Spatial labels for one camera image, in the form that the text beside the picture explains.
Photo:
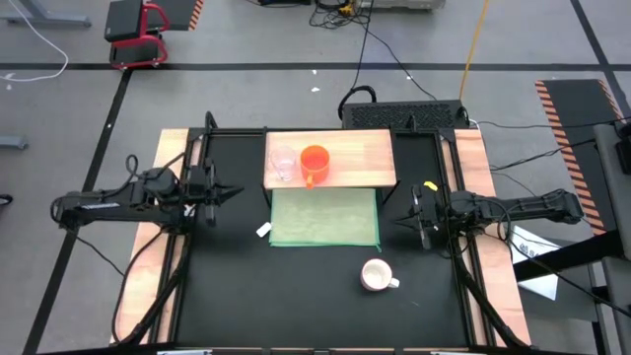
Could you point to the green microfibre cloth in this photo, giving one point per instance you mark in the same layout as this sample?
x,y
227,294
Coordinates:
x,y
323,217

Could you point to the white mug patterned outside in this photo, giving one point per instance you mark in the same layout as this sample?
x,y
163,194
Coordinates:
x,y
375,275

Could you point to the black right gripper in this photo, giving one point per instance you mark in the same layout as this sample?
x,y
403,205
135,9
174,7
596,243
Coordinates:
x,y
423,236

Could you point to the grey table leg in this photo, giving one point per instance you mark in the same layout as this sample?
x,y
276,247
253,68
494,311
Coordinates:
x,y
44,20

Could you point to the red and black stool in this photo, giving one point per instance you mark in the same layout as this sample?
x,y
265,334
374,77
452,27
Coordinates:
x,y
133,44

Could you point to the wooden shelf with black legs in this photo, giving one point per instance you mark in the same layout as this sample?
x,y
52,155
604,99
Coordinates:
x,y
360,158

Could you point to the clear plastic cup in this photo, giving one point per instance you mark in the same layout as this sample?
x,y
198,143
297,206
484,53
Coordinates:
x,y
283,160

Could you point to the black computer case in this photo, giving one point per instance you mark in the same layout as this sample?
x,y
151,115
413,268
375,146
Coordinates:
x,y
399,116

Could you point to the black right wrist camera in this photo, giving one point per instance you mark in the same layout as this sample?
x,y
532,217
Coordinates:
x,y
438,209

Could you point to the yellow tape tag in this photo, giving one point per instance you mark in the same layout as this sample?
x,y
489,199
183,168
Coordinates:
x,y
430,186

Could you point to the white paper sheet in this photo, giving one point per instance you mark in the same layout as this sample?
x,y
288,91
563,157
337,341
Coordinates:
x,y
535,281

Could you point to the orange plastic mug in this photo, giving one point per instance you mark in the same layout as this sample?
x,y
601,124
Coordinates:
x,y
315,160

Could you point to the black frame crossbeam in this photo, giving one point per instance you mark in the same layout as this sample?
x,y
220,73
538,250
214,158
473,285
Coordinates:
x,y
315,351

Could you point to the small black hazard-striped mat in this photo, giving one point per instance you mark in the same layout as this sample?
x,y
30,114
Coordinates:
x,y
180,12

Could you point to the black mat with hazard stripes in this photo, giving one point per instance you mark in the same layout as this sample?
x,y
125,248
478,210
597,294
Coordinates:
x,y
577,128

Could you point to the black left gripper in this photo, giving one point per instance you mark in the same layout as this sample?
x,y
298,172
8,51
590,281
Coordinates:
x,y
210,212

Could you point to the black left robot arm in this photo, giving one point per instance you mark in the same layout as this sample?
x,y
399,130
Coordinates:
x,y
113,204

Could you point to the white cloth tag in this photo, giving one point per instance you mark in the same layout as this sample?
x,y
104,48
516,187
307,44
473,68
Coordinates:
x,y
264,229

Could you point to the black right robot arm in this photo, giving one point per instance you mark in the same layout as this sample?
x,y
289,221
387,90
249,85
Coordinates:
x,y
532,207

